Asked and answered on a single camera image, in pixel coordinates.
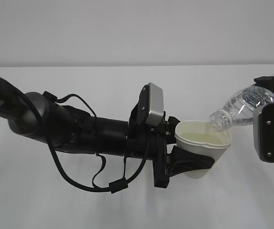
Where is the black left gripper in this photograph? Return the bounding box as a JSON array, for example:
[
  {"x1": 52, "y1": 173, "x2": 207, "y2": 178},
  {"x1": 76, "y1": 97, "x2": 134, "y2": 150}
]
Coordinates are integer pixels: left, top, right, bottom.
[{"x1": 150, "y1": 116, "x2": 215, "y2": 188}]

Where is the white paper cup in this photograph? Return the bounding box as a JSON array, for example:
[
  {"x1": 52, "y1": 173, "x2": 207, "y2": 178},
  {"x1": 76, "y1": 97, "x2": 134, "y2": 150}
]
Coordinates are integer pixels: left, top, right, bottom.
[{"x1": 174, "y1": 120, "x2": 233, "y2": 180}]

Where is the clear water bottle green label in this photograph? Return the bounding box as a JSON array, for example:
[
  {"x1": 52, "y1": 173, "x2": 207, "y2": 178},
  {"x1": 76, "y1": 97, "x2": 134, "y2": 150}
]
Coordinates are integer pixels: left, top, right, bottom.
[{"x1": 209, "y1": 85, "x2": 274, "y2": 132}]

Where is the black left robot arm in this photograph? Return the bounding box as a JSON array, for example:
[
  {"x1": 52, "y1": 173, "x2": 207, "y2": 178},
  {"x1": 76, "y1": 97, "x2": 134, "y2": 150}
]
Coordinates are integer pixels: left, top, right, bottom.
[{"x1": 0, "y1": 77, "x2": 214, "y2": 193}]

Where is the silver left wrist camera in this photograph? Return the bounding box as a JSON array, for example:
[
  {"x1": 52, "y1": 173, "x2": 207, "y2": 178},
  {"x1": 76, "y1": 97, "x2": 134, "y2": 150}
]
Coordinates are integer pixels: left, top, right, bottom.
[{"x1": 145, "y1": 83, "x2": 164, "y2": 126}]

